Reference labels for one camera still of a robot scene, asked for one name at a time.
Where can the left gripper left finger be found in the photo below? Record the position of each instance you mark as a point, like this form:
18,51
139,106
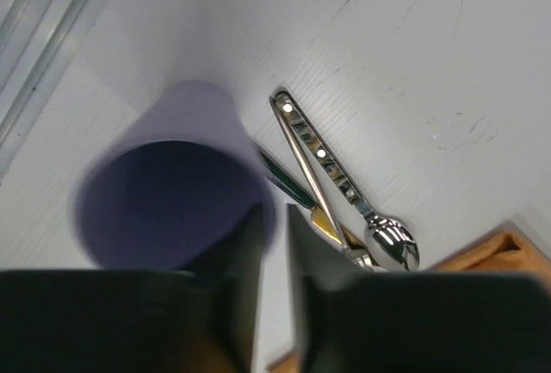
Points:
199,319

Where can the silver spoon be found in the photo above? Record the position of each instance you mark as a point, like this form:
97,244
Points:
388,239

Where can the gold-tipped knife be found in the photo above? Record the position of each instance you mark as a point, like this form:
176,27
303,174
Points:
286,183

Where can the lilac plastic cup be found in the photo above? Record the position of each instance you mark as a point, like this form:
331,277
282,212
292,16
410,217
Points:
176,182

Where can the left aluminium frame post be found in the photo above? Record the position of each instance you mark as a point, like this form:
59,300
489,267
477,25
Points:
39,39

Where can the silver fork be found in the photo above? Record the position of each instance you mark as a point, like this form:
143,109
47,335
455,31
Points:
359,257

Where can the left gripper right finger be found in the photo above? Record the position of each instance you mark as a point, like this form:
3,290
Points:
409,321

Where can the orange cloth napkin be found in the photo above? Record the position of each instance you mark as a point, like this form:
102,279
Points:
486,252

